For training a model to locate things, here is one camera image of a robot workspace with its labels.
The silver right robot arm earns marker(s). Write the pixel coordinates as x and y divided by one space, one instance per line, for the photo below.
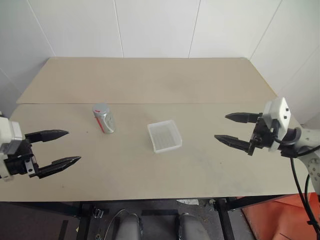
310 140

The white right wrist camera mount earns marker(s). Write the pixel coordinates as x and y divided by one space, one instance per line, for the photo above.
280 112

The black metal table frame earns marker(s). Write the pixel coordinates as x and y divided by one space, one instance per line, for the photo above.
225 220

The clear plastic tray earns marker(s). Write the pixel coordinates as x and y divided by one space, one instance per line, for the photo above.
165 136

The small metal clamp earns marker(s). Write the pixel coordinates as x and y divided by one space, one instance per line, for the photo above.
98 212

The silver bottle cap red mark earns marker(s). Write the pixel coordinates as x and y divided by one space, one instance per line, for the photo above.
100 109

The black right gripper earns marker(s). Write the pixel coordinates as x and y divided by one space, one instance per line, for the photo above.
262 136

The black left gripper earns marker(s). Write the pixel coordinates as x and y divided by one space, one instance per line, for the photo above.
18 165

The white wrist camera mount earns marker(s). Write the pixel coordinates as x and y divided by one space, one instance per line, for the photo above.
8 137
280 112

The orange floor mat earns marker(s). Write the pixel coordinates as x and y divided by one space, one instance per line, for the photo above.
275 220

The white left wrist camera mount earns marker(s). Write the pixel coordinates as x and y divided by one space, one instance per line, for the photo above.
8 137

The grey rounded robot leg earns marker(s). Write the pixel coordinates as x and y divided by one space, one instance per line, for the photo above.
130 227
192 227

